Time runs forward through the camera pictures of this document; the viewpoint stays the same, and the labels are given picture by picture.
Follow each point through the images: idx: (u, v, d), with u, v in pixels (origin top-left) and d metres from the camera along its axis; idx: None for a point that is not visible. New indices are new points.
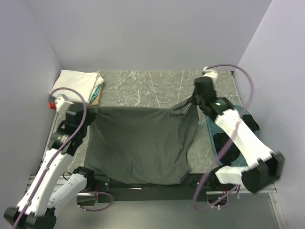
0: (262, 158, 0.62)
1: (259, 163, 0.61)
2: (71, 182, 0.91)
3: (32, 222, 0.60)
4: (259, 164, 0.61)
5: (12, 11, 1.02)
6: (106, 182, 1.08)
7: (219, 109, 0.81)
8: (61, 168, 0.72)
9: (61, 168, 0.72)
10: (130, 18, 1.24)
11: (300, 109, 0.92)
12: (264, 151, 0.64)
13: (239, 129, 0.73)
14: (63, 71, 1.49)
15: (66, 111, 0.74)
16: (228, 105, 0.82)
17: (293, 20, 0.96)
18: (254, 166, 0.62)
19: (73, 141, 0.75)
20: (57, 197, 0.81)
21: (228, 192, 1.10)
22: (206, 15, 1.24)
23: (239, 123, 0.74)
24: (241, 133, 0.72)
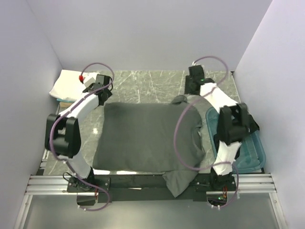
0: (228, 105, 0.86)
1: (224, 107, 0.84)
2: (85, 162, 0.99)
3: (71, 122, 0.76)
4: (223, 107, 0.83)
5: (12, 10, 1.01)
6: (106, 182, 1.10)
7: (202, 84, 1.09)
8: (80, 116, 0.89)
9: (89, 107, 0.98)
10: (130, 19, 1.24)
11: (299, 110, 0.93)
12: (231, 102, 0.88)
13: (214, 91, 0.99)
14: (63, 71, 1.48)
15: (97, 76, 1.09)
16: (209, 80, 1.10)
17: (293, 21, 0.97)
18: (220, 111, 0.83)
19: (102, 95, 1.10)
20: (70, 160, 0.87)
21: (227, 191, 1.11)
22: (206, 16, 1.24)
23: (215, 88, 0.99)
24: (217, 94, 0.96)
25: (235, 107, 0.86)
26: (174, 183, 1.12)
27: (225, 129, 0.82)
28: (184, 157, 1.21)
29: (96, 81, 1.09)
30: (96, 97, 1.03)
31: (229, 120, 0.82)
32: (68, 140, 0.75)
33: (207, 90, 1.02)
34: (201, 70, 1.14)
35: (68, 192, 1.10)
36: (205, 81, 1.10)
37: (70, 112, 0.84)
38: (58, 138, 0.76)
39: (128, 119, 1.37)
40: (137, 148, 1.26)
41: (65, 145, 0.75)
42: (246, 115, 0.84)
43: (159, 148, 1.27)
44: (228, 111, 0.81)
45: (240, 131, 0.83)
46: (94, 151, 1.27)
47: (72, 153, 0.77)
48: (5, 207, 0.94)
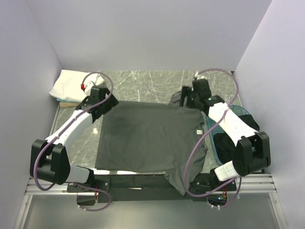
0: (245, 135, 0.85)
1: (243, 138, 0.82)
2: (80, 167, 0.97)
3: (57, 150, 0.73)
4: (243, 139, 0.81)
5: (11, 11, 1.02)
6: (106, 182, 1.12)
7: (210, 103, 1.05)
8: (70, 138, 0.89)
9: (81, 126, 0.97)
10: (130, 19, 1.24)
11: (299, 110, 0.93)
12: (248, 131, 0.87)
13: (227, 115, 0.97)
14: (63, 71, 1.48)
15: (93, 88, 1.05)
16: (218, 99, 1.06)
17: (292, 21, 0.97)
18: (239, 142, 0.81)
19: (96, 111, 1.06)
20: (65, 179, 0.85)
21: (227, 191, 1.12)
22: (206, 16, 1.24)
23: (226, 111, 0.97)
24: (229, 119, 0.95)
25: (254, 137, 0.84)
26: (179, 182, 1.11)
27: (245, 163, 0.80)
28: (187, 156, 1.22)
29: (91, 95, 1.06)
30: (90, 115, 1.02)
31: (250, 153, 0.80)
32: (54, 169, 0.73)
33: (218, 112, 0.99)
34: (207, 86, 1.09)
35: (68, 192, 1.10)
36: (214, 100, 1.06)
37: (58, 138, 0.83)
38: (44, 166, 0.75)
39: (128, 118, 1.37)
40: (137, 146, 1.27)
41: (52, 174, 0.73)
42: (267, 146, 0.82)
43: (159, 145, 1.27)
44: (248, 144, 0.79)
45: (260, 162, 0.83)
46: (94, 150, 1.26)
47: (59, 180, 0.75)
48: (5, 207, 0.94)
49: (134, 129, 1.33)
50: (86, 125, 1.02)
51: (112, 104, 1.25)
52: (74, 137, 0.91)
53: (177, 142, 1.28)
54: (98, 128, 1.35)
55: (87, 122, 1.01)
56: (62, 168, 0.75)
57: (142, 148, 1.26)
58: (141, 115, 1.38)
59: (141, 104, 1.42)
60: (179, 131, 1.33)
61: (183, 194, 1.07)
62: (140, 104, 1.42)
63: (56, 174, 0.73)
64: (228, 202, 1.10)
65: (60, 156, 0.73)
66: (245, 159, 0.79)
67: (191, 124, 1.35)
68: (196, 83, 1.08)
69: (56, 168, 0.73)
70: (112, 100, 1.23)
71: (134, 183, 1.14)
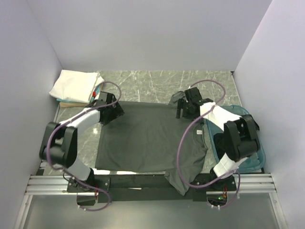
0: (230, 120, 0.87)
1: (228, 122, 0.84)
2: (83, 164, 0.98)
3: (70, 131, 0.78)
4: (228, 122, 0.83)
5: (11, 11, 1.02)
6: (106, 182, 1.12)
7: (200, 103, 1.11)
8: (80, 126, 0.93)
9: (90, 120, 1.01)
10: (130, 19, 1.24)
11: (299, 110, 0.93)
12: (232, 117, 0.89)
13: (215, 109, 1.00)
14: (63, 71, 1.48)
15: (102, 93, 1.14)
16: (208, 100, 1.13)
17: (292, 21, 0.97)
18: (225, 126, 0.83)
19: (103, 112, 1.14)
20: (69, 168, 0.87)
21: (227, 191, 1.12)
22: (205, 17, 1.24)
23: (214, 107, 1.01)
24: (217, 111, 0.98)
25: (239, 121, 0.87)
26: (178, 182, 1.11)
27: (234, 144, 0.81)
28: (187, 156, 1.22)
29: (99, 98, 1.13)
30: (98, 113, 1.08)
31: (237, 135, 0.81)
32: (65, 150, 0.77)
33: (207, 108, 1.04)
34: (198, 91, 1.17)
35: (68, 192, 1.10)
36: (203, 101, 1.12)
37: (70, 122, 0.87)
38: (54, 148, 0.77)
39: (128, 118, 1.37)
40: (137, 146, 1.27)
41: (62, 155, 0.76)
42: (252, 128, 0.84)
43: (159, 145, 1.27)
44: (234, 125, 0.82)
45: (249, 145, 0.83)
46: (94, 150, 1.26)
47: (67, 163, 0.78)
48: (5, 207, 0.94)
49: (134, 130, 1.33)
50: (93, 122, 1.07)
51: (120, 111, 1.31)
52: (84, 127, 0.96)
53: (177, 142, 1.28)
54: (98, 128, 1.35)
55: (94, 119, 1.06)
56: (72, 151, 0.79)
57: (142, 148, 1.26)
58: (141, 115, 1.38)
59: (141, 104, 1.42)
60: (178, 131, 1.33)
61: (183, 194, 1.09)
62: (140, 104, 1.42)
63: (65, 155, 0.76)
64: (228, 202, 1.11)
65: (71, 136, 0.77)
66: (234, 140, 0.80)
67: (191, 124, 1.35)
68: (188, 92, 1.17)
69: (66, 148, 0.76)
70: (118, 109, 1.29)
71: (134, 183, 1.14)
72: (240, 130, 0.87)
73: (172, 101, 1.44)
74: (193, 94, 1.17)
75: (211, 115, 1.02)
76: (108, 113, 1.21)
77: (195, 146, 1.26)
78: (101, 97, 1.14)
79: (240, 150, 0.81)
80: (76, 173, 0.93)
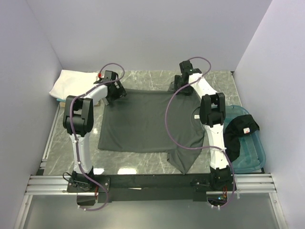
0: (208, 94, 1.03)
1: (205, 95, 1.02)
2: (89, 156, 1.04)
3: (87, 102, 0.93)
4: (205, 96, 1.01)
5: (12, 12, 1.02)
6: (106, 182, 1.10)
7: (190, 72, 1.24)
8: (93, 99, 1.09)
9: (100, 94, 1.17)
10: (129, 19, 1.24)
11: (299, 110, 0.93)
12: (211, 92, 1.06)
13: (199, 82, 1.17)
14: (63, 71, 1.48)
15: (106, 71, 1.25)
16: (197, 70, 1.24)
17: (293, 21, 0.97)
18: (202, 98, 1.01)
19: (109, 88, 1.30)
20: (80, 141, 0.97)
21: (227, 191, 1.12)
22: (206, 16, 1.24)
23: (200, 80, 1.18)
24: (201, 84, 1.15)
25: (215, 97, 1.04)
26: (177, 161, 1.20)
27: (205, 114, 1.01)
28: (186, 139, 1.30)
29: (105, 76, 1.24)
30: (106, 88, 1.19)
31: (209, 106, 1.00)
32: (84, 117, 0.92)
33: (195, 79, 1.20)
34: (190, 63, 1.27)
35: (68, 192, 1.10)
36: (193, 70, 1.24)
37: (85, 95, 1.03)
38: (75, 117, 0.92)
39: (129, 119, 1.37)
40: (138, 146, 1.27)
41: (82, 122, 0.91)
42: (223, 103, 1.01)
43: (159, 144, 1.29)
44: (208, 99, 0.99)
45: (218, 116, 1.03)
46: (94, 151, 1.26)
47: (87, 129, 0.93)
48: (5, 207, 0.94)
49: (135, 130, 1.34)
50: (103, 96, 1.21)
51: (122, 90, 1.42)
52: (95, 98, 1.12)
53: (176, 127, 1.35)
54: (98, 128, 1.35)
55: (103, 92, 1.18)
56: (90, 119, 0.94)
57: (142, 148, 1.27)
58: (141, 116, 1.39)
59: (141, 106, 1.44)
60: (177, 117, 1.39)
61: (184, 173, 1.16)
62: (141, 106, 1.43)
63: (85, 121, 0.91)
64: (228, 202, 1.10)
65: (89, 106, 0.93)
66: (206, 111, 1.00)
67: (188, 111, 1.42)
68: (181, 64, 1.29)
69: (86, 116, 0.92)
70: (121, 89, 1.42)
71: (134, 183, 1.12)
72: (215, 102, 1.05)
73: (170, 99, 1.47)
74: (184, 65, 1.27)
75: (196, 85, 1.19)
76: (113, 90, 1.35)
77: (194, 130, 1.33)
78: (106, 75, 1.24)
79: (209, 119, 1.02)
80: (82, 157, 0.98)
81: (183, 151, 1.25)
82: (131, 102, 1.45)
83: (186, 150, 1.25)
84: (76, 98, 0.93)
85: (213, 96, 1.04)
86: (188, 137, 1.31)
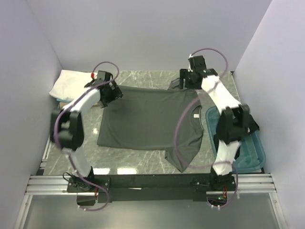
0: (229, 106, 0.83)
1: (226, 108, 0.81)
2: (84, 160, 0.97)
3: (74, 115, 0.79)
4: (226, 109, 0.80)
5: (12, 12, 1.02)
6: (106, 182, 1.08)
7: (204, 74, 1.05)
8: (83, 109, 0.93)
9: (92, 100, 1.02)
10: (129, 19, 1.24)
11: (299, 109, 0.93)
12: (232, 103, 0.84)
13: (218, 86, 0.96)
14: (63, 71, 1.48)
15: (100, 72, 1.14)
16: (212, 73, 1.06)
17: (293, 21, 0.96)
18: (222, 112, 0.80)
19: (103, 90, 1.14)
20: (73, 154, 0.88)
21: (227, 191, 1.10)
22: (205, 17, 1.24)
23: (217, 84, 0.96)
24: (219, 89, 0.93)
25: (237, 109, 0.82)
26: (176, 160, 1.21)
27: (225, 130, 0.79)
28: (184, 138, 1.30)
29: (98, 77, 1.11)
30: (97, 93, 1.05)
31: (231, 121, 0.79)
32: (72, 132, 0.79)
33: (210, 84, 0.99)
34: (202, 61, 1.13)
35: (68, 192, 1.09)
36: (208, 71, 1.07)
37: (73, 105, 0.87)
38: (62, 131, 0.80)
39: (128, 119, 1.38)
40: (138, 146, 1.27)
41: (69, 137, 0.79)
42: (247, 118, 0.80)
43: (159, 144, 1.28)
44: (231, 113, 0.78)
45: (239, 133, 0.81)
46: (94, 151, 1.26)
47: (75, 144, 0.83)
48: (5, 207, 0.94)
49: (135, 130, 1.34)
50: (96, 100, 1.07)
51: (118, 90, 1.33)
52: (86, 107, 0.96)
53: (175, 126, 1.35)
54: (98, 128, 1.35)
55: (95, 97, 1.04)
56: (78, 132, 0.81)
57: (142, 148, 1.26)
58: (141, 116, 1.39)
59: (141, 106, 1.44)
60: (177, 115, 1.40)
61: (180, 172, 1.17)
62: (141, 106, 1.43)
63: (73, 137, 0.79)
64: (228, 202, 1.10)
65: (77, 120, 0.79)
66: (226, 126, 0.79)
67: (188, 110, 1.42)
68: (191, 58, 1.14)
69: (74, 131, 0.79)
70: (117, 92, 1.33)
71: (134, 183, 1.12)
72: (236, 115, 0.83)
73: (170, 97, 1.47)
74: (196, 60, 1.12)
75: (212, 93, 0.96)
76: (108, 93, 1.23)
77: (193, 129, 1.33)
78: (99, 75, 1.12)
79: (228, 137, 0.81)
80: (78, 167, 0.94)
81: (182, 150, 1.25)
82: (131, 102, 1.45)
83: (185, 149, 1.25)
84: (64, 110, 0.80)
85: (235, 108, 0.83)
86: (187, 136, 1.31)
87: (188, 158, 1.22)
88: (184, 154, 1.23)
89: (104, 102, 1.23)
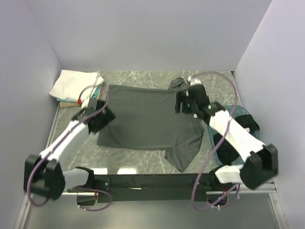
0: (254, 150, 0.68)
1: (251, 155, 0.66)
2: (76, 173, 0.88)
3: (51, 166, 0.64)
4: (252, 156, 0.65)
5: (13, 12, 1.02)
6: (106, 182, 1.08)
7: (210, 111, 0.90)
8: (65, 153, 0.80)
9: (76, 139, 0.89)
10: (129, 19, 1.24)
11: (299, 110, 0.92)
12: (256, 145, 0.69)
13: (230, 125, 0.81)
14: (63, 71, 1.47)
15: (92, 99, 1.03)
16: (218, 108, 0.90)
17: (294, 20, 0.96)
18: (248, 160, 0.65)
19: (92, 121, 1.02)
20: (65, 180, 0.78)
21: (227, 191, 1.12)
22: (206, 16, 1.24)
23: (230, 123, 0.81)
24: (234, 130, 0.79)
25: (262, 150, 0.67)
26: (176, 160, 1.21)
27: (255, 178, 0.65)
28: (185, 138, 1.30)
29: (89, 106, 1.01)
30: (86, 127, 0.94)
31: (260, 170, 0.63)
32: (48, 184, 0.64)
33: (221, 125, 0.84)
34: (204, 91, 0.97)
35: (69, 192, 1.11)
36: (214, 107, 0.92)
37: (51, 153, 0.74)
38: (37, 182, 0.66)
39: (128, 119, 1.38)
40: (138, 146, 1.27)
41: (45, 190, 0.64)
42: (277, 159, 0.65)
43: (159, 143, 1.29)
44: (259, 161, 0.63)
45: (269, 177, 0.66)
46: (94, 151, 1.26)
47: (54, 196, 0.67)
48: (5, 208, 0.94)
49: (135, 130, 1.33)
50: (83, 137, 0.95)
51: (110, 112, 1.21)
52: (69, 148, 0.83)
53: (175, 126, 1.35)
54: None
55: (83, 133, 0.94)
56: (56, 182, 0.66)
57: (142, 148, 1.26)
58: (141, 116, 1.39)
59: (141, 106, 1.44)
60: (177, 115, 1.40)
61: (180, 172, 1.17)
62: (140, 106, 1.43)
63: (50, 190, 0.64)
64: (228, 202, 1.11)
65: (55, 171, 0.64)
66: (255, 175, 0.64)
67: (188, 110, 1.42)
68: (191, 88, 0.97)
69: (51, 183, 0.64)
70: (109, 113, 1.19)
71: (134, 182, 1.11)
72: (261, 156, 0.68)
73: (170, 97, 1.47)
74: (198, 90, 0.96)
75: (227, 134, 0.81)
76: (100, 121, 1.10)
77: (193, 129, 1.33)
78: (91, 104, 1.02)
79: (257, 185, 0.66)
80: (75, 181, 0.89)
81: (182, 150, 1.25)
82: (131, 102, 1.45)
83: (185, 149, 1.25)
84: (42, 159, 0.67)
85: (259, 150, 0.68)
86: (188, 136, 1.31)
87: (188, 158, 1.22)
88: (184, 154, 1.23)
89: (95, 131, 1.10)
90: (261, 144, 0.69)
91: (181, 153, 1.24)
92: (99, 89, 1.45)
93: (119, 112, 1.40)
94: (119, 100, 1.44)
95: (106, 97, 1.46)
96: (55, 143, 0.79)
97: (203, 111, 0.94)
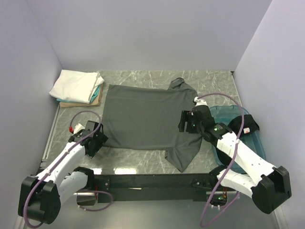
0: (265, 173, 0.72)
1: (263, 178, 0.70)
2: (73, 178, 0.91)
3: (48, 189, 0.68)
4: (263, 179, 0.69)
5: (13, 12, 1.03)
6: (106, 182, 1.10)
7: (218, 134, 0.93)
8: (62, 174, 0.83)
9: (74, 160, 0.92)
10: (129, 19, 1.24)
11: (300, 110, 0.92)
12: (265, 167, 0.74)
13: (238, 148, 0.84)
14: (63, 71, 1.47)
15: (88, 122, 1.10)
16: (225, 130, 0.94)
17: (294, 19, 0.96)
18: (259, 183, 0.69)
19: (89, 142, 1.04)
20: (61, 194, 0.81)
21: (227, 192, 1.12)
22: (206, 16, 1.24)
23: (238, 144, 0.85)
24: (242, 152, 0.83)
25: (272, 172, 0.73)
26: (176, 160, 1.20)
27: (269, 201, 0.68)
28: (185, 137, 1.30)
29: (86, 128, 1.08)
30: (82, 148, 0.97)
31: (273, 193, 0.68)
32: (43, 207, 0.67)
33: (229, 146, 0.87)
34: (209, 113, 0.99)
35: None
36: (220, 129, 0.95)
37: (48, 175, 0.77)
38: (33, 204, 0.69)
39: (129, 119, 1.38)
40: (138, 146, 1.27)
41: (41, 212, 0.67)
42: (288, 181, 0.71)
43: (159, 143, 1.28)
44: (271, 184, 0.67)
45: (283, 198, 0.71)
46: None
47: (48, 219, 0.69)
48: (5, 208, 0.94)
49: (135, 130, 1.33)
50: (79, 157, 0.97)
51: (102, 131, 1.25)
52: (67, 169, 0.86)
53: (175, 126, 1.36)
54: None
55: (80, 154, 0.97)
56: (52, 204, 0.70)
57: (142, 148, 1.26)
58: (141, 116, 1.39)
59: (141, 106, 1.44)
60: (177, 115, 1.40)
61: (180, 172, 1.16)
62: (140, 106, 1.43)
63: (45, 212, 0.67)
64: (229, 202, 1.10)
65: (51, 194, 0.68)
66: (269, 199, 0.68)
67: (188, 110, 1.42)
68: (196, 111, 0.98)
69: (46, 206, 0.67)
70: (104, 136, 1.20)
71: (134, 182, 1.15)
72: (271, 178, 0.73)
73: (170, 97, 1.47)
74: (205, 113, 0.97)
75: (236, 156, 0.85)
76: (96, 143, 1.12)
77: None
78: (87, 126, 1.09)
79: (272, 209, 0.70)
80: (74, 188, 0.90)
81: (182, 150, 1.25)
82: (132, 102, 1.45)
83: (185, 149, 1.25)
84: (39, 182, 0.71)
85: (269, 174, 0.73)
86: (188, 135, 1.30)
87: (188, 158, 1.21)
88: (184, 154, 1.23)
89: (91, 153, 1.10)
90: (270, 166, 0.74)
91: (181, 153, 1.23)
92: (99, 89, 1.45)
93: (119, 112, 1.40)
94: (119, 100, 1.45)
95: (106, 97, 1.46)
96: (55, 163, 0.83)
97: (210, 133, 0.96)
